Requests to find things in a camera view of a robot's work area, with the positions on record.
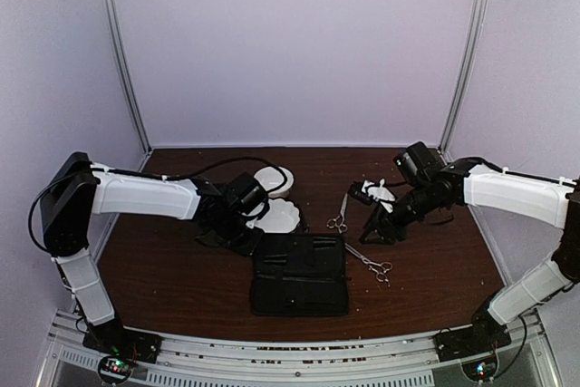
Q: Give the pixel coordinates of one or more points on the left aluminium corner post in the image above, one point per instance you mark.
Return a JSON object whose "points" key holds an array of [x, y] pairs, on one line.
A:
{"points": [[122, 66]]}

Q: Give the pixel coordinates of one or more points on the round white bowl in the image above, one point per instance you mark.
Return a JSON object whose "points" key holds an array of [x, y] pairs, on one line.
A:
{"points": [[276, 182]]}

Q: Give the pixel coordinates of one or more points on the silver thinning scissors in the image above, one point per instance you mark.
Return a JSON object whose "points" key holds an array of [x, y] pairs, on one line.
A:
{"points": [[380, 269]]}

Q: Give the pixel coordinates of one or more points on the aluminium front rail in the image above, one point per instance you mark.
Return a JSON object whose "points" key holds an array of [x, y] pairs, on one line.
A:
{"points": [[405, 360]]}

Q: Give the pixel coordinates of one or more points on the right aluminium corner post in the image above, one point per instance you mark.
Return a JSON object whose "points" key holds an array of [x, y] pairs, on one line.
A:
{"points": [[476, 22]]}

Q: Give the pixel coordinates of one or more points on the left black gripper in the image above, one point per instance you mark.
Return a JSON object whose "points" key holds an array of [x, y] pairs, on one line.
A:
{"points": [[247, 248]]}

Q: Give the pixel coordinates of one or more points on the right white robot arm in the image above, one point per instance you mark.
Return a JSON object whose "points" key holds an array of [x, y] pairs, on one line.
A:
{"points": [[476, 182]]}

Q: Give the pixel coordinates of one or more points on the silver straight scissors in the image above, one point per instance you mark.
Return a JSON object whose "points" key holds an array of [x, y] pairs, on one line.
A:
{"points": [[338, 223]]}

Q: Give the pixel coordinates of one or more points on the black zippered tool case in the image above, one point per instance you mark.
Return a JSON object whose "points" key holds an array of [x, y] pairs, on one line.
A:
{"points": [[299, 275]]}

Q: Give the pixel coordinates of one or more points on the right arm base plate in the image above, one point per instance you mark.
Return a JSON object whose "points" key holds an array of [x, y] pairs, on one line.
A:
{"points": [[463, 343]]}

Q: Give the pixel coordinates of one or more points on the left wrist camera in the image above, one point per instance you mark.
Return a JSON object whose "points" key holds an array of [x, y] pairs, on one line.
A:
{"points": [[255, 215]]}

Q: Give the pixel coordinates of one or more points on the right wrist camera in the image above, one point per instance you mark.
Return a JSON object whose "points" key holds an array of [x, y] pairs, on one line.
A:
{"points": [[369, 192]]}

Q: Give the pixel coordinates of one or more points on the aluminium corner post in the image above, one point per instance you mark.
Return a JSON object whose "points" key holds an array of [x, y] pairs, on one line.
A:
{"points": [[122, 66], [476, 22]]}

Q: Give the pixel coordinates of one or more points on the scalloped white bowl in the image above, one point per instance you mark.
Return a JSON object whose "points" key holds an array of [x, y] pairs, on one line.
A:
{"points": [[282, 217]]}

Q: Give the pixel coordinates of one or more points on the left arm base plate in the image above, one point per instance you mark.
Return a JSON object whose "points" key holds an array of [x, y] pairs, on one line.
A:
{"points": [[127, 344]]}

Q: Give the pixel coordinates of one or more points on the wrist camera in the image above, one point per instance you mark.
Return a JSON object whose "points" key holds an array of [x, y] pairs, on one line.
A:
{"points": [[369, 192], [255, 215]]}

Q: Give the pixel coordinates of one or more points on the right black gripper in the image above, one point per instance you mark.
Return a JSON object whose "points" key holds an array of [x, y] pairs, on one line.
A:
{"points": [[386, 227]]}

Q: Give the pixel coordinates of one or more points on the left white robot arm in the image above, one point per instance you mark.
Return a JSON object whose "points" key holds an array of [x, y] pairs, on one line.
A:
{"points": [[83, 188]]}

